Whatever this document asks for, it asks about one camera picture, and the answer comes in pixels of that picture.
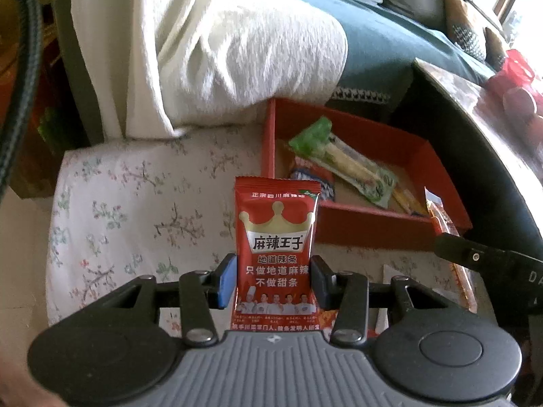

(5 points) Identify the yellow stick snack packet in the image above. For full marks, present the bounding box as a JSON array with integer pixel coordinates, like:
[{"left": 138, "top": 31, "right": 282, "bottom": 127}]
[{"left": 390, "top": 187, "right": 430, "bottom": 217}]

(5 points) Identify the dark coffee table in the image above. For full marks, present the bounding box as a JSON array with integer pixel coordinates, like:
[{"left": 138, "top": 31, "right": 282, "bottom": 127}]
[{"left": 396, "top": 57, "right": 543, "bottom": 264}]

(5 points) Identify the red apple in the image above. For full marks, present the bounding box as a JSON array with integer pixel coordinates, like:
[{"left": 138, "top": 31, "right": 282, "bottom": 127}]
[{"left": 503, "top": 87, "right": 539, "bottom": 115}]

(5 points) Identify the large red blue snack bag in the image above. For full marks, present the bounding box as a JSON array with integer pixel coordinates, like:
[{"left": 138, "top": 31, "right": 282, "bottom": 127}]
[{"left": 289, "top": 157, "right": 337, "bottom": 202}]

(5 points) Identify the dark patterned cushion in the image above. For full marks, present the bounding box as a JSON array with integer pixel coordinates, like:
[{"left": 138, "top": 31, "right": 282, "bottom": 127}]
[{"left": 484, "top": 27, "right": 510, "bottom": 71}]

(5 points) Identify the yellow houndstooth cushion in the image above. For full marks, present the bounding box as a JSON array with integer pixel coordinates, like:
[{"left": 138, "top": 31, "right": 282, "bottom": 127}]
[{"left": 443, "top": 0, "right": 488, "bottom": 58}]

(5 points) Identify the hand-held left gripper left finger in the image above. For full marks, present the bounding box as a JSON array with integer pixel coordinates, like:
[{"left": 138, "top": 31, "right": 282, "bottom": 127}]
[{"left": 70, "top": 253, "right": 236, "bottom": 345}]

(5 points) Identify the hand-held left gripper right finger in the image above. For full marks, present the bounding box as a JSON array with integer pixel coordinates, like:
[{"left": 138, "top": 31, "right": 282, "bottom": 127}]
[{"left": 311, "top": 255, "right": 461, "bottom": 345}]

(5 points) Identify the red paper bag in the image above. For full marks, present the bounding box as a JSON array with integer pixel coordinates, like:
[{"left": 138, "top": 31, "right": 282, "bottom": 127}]
[{"left": 8, "top": 17, "right": 92, "bottom": 200}]

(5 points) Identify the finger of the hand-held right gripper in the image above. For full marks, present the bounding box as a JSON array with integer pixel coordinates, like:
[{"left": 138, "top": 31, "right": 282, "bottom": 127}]
[{"left": 433, "top": 232, "right": 514, "bottom": 283}]

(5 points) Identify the white blanket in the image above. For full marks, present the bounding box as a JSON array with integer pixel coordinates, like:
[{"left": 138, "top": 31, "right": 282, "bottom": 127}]
[{"left": 59, "top": 0, "right": 346, "bottom": 140}]

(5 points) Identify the red crown print snack packet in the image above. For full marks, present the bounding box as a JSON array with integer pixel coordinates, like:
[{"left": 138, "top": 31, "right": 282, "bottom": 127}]
[{"left": 230, "top": 176, "right": 322, "bottom": 331}]

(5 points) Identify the teal sofa cover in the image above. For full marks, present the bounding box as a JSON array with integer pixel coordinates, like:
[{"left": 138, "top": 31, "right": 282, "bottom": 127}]
[{"left": 229, "top": 0, "right": 497, "bottom": 111}]

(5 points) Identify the red cardboard box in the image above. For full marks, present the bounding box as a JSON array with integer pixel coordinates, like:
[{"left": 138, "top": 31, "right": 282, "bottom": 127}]
[{"left": 260, "top": 97, "right": 473, "bottom": 253}]

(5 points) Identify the green white stick snack packet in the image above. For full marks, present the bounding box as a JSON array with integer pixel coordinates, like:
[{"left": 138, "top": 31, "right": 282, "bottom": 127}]
[{"left": 288, "top": 118, "right": 399, "bottom": 208}]

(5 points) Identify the floral cloth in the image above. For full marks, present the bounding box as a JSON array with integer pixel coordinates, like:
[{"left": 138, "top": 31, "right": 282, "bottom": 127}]
[{"left": 44, "top": 125, "right": 484, "bottom": 331}]

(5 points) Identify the red plastic bag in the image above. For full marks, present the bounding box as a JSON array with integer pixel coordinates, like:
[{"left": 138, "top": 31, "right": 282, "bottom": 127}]
[{"left": 488, "top": 49, "right": 543, "bottom": 115}]

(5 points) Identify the black braided cable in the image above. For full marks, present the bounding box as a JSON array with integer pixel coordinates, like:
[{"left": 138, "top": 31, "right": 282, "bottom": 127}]
[{"left": 0, "top": 0, "right": 43, "bottom": 196}]

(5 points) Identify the orange clear snack packet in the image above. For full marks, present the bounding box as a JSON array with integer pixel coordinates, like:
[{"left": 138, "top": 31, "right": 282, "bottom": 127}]
[{"left": 424, "top": 187, "right": 478, "bottom": 310}]

